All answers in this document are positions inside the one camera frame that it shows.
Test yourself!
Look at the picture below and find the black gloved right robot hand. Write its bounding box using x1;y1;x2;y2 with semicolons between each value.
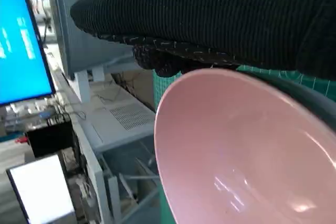
70;0;336;82

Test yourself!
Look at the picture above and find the pink bowl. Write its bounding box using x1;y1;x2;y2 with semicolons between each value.
154;68;336;224

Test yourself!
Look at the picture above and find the green cutting mat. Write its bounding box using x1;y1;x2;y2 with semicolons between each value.
152;63;336;224

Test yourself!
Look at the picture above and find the white vented computer case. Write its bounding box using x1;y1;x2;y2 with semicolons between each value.
89;94;156;154

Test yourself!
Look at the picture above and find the grey desk partition panel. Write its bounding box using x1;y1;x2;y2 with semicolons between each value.
51;0;134;104

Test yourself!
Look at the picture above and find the blue-screen monitor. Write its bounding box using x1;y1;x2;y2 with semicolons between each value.
0;0;56;106

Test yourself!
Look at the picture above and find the black box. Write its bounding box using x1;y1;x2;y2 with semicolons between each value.
26;120;76;158

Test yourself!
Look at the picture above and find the white-screen monitor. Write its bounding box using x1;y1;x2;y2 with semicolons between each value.
5;153;77;224

